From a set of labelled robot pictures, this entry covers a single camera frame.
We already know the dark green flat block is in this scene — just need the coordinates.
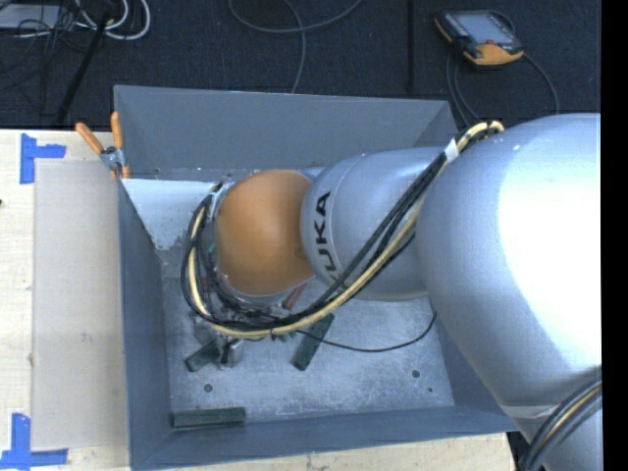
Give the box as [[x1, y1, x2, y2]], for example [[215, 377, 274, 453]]
[[291, 312, 337, 373], [183, 339, 222, 374], [172, 406, 247, 430]]

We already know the red-brown flat block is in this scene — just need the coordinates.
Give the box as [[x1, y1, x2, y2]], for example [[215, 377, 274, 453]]
[[284, 284, 308, 310]]

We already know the grey metal bin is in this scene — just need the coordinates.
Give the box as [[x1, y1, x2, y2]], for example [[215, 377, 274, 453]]
[[113, 84, 522, 471]]

